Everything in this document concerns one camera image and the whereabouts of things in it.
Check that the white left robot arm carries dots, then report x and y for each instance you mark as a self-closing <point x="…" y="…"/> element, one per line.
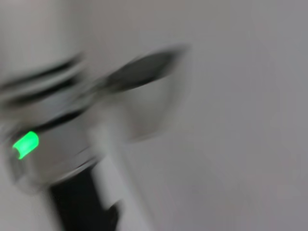
<point x="55" y="149"/>

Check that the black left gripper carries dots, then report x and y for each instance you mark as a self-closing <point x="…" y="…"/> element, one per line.
<point x="77" y="207"/>

